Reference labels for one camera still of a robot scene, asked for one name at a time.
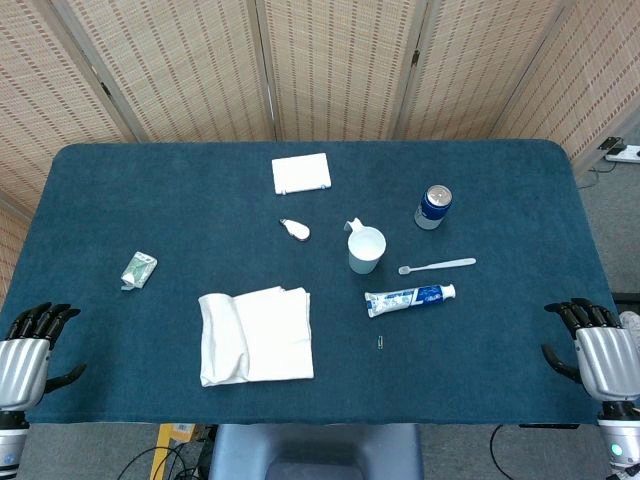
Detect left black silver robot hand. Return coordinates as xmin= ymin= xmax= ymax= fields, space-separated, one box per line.
xmin=0 ymin=301 xmax=88 ymax=414

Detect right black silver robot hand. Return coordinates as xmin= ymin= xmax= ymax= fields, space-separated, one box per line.
xmin=541 ymin=297 xmax=640 ymax=404

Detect white toothbrush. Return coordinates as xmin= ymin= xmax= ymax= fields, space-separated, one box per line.
xmin=398 ymin=257 xmax=477 ymax=276

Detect blue white toothpaste tube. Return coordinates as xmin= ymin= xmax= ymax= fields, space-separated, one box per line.
xmin=364 ymin=283 xmax=457 ymax=319

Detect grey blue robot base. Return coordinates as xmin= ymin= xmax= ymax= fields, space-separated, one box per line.
xmin=208 ymin=423 xmax=424 ymax=480

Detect dark blue tablecloth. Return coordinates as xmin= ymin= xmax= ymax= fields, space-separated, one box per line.
xmin=9 ymin=139 xmax=619 ymax=426

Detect green white tissue pack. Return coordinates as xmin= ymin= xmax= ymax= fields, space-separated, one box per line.
xmin=120 ymin=251 xmax=158 ymax=292

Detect yellow cardboard box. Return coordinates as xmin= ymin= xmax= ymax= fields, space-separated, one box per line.
xmin=151 ymin=423 xmax=197 ymax=480

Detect white power strip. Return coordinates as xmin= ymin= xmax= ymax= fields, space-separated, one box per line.
xmin=604 ymin=144 xmax=640 ymax=164

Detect blue silver drink can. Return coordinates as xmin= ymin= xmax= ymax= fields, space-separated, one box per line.
xmin=414 ymin=184 xmax=454 ymax=231

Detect folded white towel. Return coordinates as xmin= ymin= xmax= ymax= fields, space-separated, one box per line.
xmin=197 ymin=285 xmax=315 ymax=388

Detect small correction tape dispenser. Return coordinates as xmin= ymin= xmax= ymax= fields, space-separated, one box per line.
xmin=279 ymin=217 xmax=311 ymax=243

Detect flat white plastic box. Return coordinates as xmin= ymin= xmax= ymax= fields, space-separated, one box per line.
xmin=271 ymin=152 xmax=333 ymax=196

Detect woven bamboo folding screen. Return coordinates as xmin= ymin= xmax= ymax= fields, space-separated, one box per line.
xmin=0 ymin=0 xmax=640 ymax=241

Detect black floor cable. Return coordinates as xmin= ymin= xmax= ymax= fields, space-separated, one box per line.
xmin=117 ymin=442 xmax=204 ymax=480
xmin=488 ymin=424 xmax=517 ymax=480

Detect white cup with handle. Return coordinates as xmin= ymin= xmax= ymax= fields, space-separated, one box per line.
xmin=343 ymin=217 xmax=388 ymax=275

